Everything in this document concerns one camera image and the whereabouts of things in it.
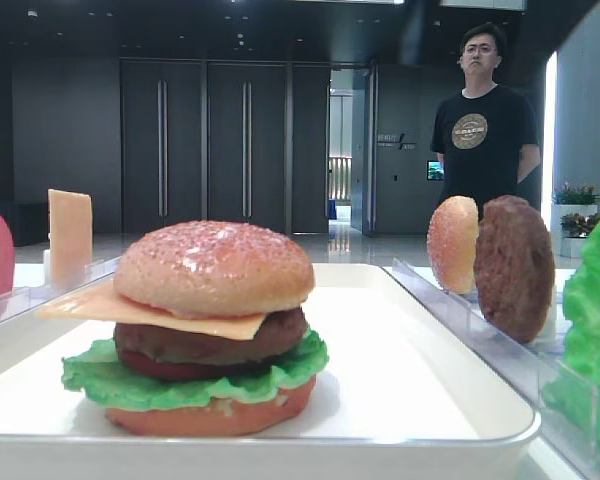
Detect white serving tray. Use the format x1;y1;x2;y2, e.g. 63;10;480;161
0;264;541;479

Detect burger meat patty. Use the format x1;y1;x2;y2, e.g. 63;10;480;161
114;308;309;365

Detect clear acrylic bun holder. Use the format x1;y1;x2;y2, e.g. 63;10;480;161
388;259;600;479

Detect spare green lettuce leaf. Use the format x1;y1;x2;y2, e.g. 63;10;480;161
542;220;600;452

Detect burger lettuce leaf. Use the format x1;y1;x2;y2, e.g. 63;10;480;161
61;330;329;411

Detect potted plants in planter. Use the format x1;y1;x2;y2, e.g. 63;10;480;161
551;182;600;258

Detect spare bun half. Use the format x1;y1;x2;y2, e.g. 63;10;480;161
427;196;479;294

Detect cheese slice on burger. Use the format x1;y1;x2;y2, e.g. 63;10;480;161
36;280;266;341

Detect man in black t-shirt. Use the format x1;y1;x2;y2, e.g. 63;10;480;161
430;23;541;210

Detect spare brown meat patty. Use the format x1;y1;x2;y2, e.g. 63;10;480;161
474;195;555;344

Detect small wall screen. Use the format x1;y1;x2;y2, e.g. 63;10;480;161
427;160;444;181

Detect burger tomato slice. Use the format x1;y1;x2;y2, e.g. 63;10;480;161
118;350;277;382

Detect clear acrylic left rail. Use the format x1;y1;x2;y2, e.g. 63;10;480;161
0;257;120;323

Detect spare standing cheese slice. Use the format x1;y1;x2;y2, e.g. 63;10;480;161
48;189;93;285

